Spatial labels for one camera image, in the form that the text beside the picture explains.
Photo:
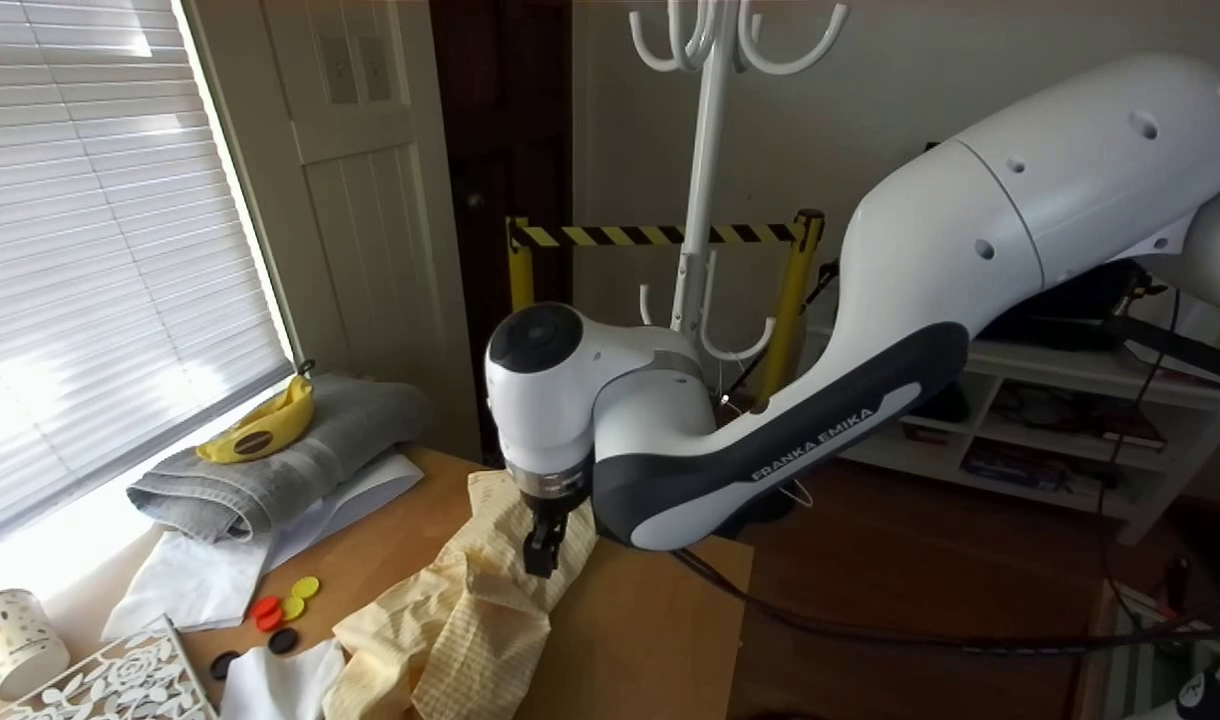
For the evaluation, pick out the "white dotted cup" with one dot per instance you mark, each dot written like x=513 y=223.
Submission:
x=11 y=642

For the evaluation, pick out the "yellow game token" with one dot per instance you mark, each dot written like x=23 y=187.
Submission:
x=301 y=588

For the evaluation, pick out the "yellow black striped barrier tape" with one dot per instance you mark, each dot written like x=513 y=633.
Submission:
x=634 y=235

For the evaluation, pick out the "black game token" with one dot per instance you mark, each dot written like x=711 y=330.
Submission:
x=224 y=664
x=282 y=642

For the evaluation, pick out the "white panelled door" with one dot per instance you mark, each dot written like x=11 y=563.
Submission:
x=371 y=203

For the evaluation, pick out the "white window blinds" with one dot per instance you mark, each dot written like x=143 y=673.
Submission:
x=102 y=242

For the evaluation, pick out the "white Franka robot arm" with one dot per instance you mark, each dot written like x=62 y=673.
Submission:
x=1008 y=203

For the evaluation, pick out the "red game token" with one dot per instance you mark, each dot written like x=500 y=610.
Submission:
x=266 y=613

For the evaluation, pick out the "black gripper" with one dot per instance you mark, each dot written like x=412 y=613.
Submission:
x=552 y=509

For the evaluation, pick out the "folded grey towel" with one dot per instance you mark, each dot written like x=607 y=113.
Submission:
x=301 y=462

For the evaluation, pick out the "white lattice box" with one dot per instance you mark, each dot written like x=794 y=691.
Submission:
x=113 y=680

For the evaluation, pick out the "yellow striped towel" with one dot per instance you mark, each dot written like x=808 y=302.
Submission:
x=473 y=624

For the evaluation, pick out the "white coat stand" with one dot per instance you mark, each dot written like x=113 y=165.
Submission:
x=706 y=160

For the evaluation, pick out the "yellow pole with black base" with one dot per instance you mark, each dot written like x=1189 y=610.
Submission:
x=794 y=305
x=521 y=274

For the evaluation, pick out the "white cloth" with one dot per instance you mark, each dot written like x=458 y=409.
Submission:
x=211 y=572

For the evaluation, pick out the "yellow banana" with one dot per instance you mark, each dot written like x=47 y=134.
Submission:
x=260 y=426

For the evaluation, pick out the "light wooden table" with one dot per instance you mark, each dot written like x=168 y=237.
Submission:
x=634 y=642

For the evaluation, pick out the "dark brown door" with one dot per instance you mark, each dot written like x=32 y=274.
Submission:
x=500 y=120

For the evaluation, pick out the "small white rag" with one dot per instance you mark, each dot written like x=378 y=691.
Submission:
x=282 y=680

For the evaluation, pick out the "white shelf unit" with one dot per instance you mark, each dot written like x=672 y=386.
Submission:
x=1032 y=426

